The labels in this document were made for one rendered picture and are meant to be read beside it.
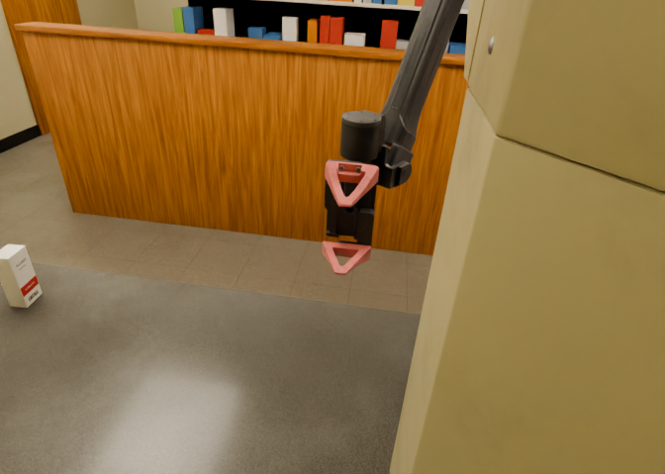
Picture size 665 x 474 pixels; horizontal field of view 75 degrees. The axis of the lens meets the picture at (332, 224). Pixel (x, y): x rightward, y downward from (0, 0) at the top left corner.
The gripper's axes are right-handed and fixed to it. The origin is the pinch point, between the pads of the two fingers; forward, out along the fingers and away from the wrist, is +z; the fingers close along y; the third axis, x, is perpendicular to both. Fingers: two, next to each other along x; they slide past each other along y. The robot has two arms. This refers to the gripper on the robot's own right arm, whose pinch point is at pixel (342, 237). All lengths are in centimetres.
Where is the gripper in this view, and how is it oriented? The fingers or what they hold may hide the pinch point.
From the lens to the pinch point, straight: 52.9
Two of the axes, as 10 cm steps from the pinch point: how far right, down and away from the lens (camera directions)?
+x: 9.9, 1.1, -1.0
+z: -1.4, 5.1, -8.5
